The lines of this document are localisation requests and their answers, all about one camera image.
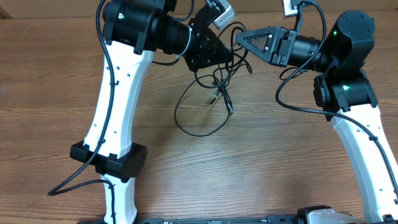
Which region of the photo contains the black cable bundle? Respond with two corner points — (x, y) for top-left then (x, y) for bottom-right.
(194, 21), (253, 116)

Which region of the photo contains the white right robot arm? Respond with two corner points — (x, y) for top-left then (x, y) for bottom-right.
(236, 11), (397, 223)

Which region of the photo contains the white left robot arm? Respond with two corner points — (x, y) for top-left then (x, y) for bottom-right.
(70, 0), (235, 223)

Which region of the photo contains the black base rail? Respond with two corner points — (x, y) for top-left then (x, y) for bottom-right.
(133, 214), (343, 224)

